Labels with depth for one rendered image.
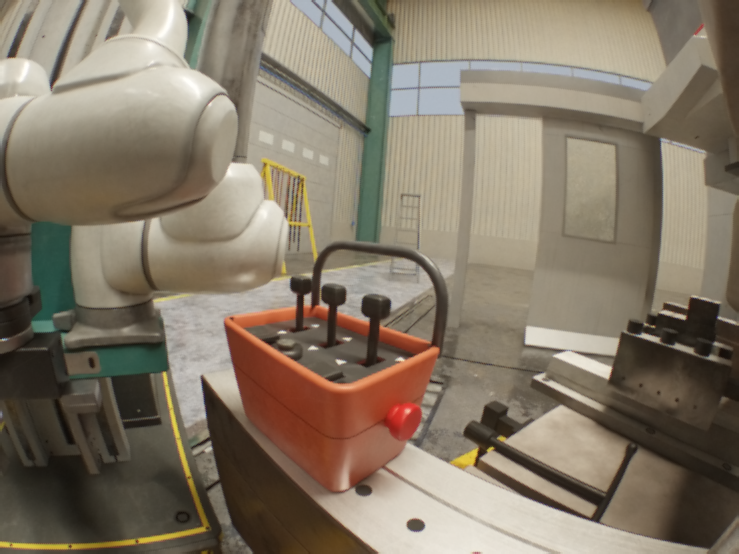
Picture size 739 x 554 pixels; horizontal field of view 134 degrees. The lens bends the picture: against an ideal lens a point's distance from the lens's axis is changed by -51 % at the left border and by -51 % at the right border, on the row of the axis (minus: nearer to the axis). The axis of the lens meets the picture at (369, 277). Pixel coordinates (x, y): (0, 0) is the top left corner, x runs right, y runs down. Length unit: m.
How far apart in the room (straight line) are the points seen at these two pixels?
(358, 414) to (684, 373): 1.07
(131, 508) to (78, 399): 0.50
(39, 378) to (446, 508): 0.38
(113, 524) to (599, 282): 3.50
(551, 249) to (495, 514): 2.97
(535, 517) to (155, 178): 0.38
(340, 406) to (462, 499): 0.16
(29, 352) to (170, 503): 0.55
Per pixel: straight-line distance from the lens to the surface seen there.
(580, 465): 1.08
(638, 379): 1.22
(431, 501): 0.31
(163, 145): 0.19
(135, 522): 0.79
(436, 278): 0.29
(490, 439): 1.02
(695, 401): 1.19
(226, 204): 0.44
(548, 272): 3.18
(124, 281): 0.53
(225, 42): 0.51
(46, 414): 0.97
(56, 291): 0.73
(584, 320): 3.34
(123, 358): 0.57
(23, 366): 0.34
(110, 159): 0.20
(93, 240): 0.54
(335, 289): 0.30
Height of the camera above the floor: 0.91
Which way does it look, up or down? 8 degrees down
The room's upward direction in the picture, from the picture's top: 5 degrees clockwise
